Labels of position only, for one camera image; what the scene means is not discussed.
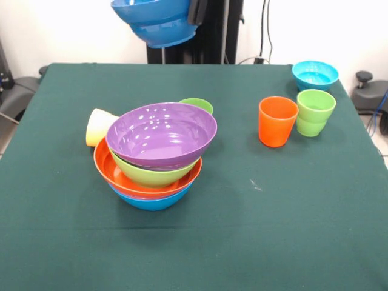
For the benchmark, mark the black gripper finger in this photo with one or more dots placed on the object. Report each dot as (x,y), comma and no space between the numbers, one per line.
(196,12)

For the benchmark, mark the dark blue small bowl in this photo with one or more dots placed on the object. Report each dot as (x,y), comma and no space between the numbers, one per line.
(157,27)

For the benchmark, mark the plain green cup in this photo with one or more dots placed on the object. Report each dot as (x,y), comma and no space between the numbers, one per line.
(198,103)

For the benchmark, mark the purple bowl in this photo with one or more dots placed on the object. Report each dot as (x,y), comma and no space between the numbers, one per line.
(163,136)

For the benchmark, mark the light blue small bowl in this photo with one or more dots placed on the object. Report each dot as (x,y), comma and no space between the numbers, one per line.
(315,75)

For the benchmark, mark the plain orange cup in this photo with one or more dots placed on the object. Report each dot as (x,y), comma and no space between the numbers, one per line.
(275,127)

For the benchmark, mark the ribbed yellow cup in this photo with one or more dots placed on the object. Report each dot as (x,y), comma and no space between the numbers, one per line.
(97,127)

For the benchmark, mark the large green bowl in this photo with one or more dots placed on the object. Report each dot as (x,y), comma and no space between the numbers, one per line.
(151,177)

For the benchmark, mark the wide orange bowl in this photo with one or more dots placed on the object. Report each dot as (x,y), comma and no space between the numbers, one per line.
(103,166)

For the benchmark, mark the large blue bowl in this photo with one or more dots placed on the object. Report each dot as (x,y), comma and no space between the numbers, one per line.
(151,204)

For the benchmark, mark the ribbed green cup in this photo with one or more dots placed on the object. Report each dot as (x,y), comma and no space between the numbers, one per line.
(314,121)

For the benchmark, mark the grey chair base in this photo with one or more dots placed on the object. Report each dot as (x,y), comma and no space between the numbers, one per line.
(18,91)

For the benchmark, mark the dark green table cloth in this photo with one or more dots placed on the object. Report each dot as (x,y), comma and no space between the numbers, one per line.
(242,227)

